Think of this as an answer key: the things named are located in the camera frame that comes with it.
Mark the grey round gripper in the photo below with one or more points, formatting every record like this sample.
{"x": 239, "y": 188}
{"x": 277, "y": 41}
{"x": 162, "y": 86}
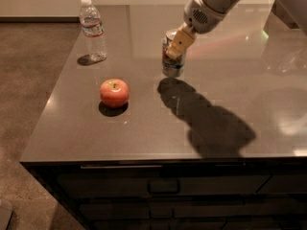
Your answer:
{"x": 201, "y": 17}

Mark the white green 7up can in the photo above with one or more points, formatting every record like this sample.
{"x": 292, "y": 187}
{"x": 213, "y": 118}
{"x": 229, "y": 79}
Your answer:
{"x": 171, "y": 68}

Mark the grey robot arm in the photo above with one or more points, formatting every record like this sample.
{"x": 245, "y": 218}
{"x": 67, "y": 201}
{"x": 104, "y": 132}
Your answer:
{"x": 295, "y": 10}

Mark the red apple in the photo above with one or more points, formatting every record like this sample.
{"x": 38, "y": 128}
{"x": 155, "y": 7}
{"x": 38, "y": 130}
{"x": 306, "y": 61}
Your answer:
{"x": 114, "y": 93}

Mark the clear plastic water bottle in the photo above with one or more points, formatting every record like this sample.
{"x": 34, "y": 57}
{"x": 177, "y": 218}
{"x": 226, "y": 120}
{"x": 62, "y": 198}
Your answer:
{"x": 93, "y": 31}

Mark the dark cabinet with drawers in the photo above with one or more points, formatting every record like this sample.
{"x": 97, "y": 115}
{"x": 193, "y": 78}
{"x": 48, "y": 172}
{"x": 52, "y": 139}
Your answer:
{"x": 245, "y": 195}

